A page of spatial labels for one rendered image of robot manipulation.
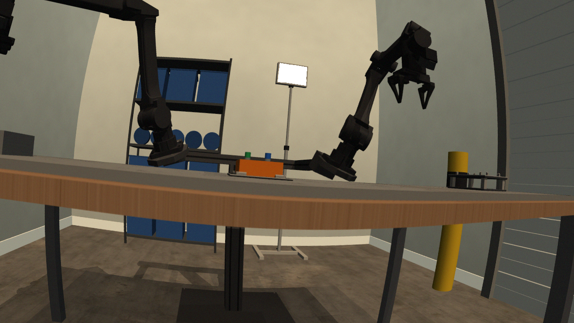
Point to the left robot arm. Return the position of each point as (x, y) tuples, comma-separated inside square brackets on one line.
[(356, 132)]

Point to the beige perforated plate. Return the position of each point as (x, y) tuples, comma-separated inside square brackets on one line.
[(209, 181)]

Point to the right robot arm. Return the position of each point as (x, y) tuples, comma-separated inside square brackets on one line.
[(158, 117)]

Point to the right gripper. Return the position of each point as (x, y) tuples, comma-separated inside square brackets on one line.
[(5, 43)]

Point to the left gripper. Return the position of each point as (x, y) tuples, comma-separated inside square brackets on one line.
[(403, 76)]

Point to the grey slotted rack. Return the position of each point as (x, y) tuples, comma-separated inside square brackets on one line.
[(12, 143)]

